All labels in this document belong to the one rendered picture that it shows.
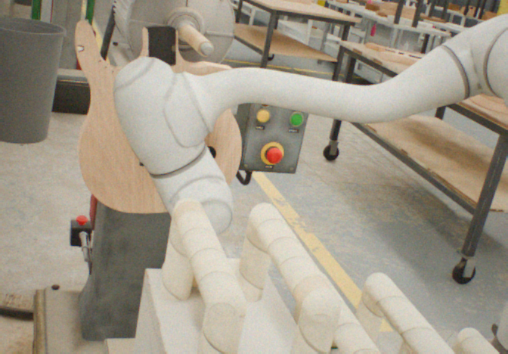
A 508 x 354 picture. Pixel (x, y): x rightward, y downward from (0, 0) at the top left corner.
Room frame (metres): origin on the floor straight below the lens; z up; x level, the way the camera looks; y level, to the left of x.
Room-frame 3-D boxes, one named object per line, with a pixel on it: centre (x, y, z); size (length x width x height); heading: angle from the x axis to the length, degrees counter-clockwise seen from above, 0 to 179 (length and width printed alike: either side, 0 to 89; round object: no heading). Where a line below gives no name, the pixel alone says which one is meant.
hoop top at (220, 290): (0.52, 0.03, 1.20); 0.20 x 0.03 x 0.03; 19
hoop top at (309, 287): (0.55, -0.05, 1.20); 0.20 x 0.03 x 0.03; 19
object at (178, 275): (0.60, 0.05, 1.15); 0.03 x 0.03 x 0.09
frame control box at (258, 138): (1.65, 0.02, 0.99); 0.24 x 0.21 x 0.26; 21
